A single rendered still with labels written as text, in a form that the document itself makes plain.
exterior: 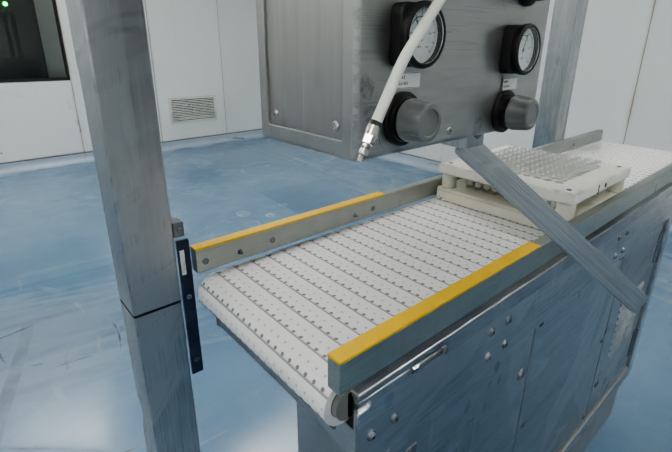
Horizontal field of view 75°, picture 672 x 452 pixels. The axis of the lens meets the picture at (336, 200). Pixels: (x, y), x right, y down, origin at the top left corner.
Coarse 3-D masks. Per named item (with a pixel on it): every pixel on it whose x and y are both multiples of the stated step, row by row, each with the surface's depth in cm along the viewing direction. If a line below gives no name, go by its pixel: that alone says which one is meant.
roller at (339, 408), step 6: (336, 396) 38; (342, 396) 38; (348, 396) 39; (336, 402) 38; (342, 402) 38; (348, 402) 39; (336, 408) 38; (342, 408) 39; (348, 408) 39; (336, 414) 38; (342, 414) 39; (348, 414) 39; (342, 420) 39
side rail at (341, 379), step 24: (624, 192) 77; (648, 192) 84; (600, 216) 69; (528, 264) 55; (480, 288) 48; (504, 288) 52; (432, 312) 42; (456, 312) 46; (408, 336) 41; (360, 360) 37; (384, 360) 39; (336, 384) 36
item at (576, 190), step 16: (464, 176) 79; (480, 176) 76; (528, 176) 74; (592, 176) 74; (608, 176) 74; (624, 176) 78; (544, 192) 68; (560, 192) 66; (576, 192) 66; (592, 192) 69
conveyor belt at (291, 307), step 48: (336, 240) 66; (384, 240) 66; (432, 240) 66; (480, 240) 66; (528, 240) 66; (240, 288) 53; (288, 288) 53; (336, 288) 53; (384, 288) 53; (432, 288) 53; (240, 336) 48; (288, 336) 44; (336, 336) 44; (288, 384) 42
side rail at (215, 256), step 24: (552, 144) 115; (576, 144) 125; (384, 192) 77; (408, 192) 80; (432, 192) 84; (336, 216) 69; (360, 216) 73; (240, 240) 58; (264, 240) 61; (288, 240) 64; (192, 264) 56; (216, 264) 57
